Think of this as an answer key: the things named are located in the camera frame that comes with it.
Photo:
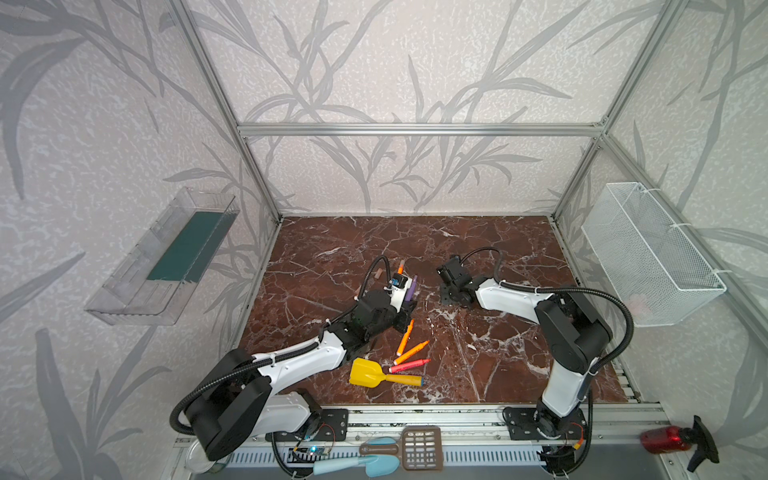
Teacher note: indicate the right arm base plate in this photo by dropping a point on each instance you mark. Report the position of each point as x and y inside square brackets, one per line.
[522, 423]

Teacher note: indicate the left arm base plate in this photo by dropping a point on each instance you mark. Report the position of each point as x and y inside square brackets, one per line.
[323, 425]

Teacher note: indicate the purple marker pen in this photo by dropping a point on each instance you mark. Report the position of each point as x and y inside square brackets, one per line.
[411, 289]

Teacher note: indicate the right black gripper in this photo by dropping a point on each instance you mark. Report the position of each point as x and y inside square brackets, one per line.
[447, 273]

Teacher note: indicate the light blue spatula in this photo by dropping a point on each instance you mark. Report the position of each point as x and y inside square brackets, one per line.
[379, 457]

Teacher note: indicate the small circuit board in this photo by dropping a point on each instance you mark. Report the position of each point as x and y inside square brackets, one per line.
[311, 453]

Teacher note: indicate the aluminium front rail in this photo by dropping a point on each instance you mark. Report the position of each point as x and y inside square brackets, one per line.
[472, 435]

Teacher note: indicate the red marker pen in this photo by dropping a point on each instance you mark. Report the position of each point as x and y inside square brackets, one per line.
[410, 365]

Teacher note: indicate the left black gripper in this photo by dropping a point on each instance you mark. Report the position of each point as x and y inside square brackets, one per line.
[405, 306]

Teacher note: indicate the yellow toy shovel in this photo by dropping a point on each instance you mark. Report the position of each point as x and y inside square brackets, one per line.
[369, 374]

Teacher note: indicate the red spray bottle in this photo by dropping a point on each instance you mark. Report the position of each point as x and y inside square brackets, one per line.
[678, 439]

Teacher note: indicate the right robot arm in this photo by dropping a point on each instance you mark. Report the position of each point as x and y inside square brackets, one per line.
[575, 332]

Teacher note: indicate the clear plastic wall tray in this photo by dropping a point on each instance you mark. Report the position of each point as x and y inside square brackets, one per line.
[155, 281]

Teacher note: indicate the white wire basket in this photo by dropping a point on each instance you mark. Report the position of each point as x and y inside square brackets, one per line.
[650, 261]

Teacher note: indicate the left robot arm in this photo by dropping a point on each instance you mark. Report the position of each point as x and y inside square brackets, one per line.
[243, 395]

